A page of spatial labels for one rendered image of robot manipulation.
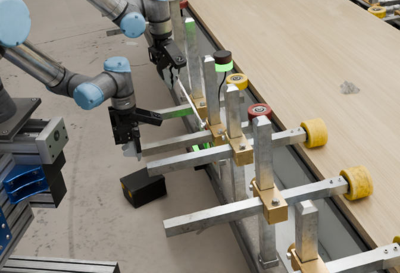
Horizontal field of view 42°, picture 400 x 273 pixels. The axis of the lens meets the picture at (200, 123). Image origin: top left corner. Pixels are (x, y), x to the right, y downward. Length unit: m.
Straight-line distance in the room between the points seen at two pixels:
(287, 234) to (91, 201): 1.50
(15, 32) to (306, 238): 0.76
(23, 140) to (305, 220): 0.94
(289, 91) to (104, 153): 1.71
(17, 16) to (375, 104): 1.13
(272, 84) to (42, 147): 0.83
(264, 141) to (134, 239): 1.54
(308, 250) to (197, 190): 1.81
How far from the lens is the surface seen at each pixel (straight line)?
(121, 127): 1.65
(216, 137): 1.70
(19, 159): 1.71
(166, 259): 2.53
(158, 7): 1.73
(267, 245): 1.44
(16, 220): 1.77
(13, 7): 1.24
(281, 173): 1.87
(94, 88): 1.49
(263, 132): 1.22
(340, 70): 2.02
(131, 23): 1.58
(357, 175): 1.36
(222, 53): 1.68
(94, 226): 2.80
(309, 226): 1.08
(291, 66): 2.05
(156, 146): 1.71
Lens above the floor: 1.80
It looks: 31 degrees down
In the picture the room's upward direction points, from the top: 7 degrees counter-clockwise
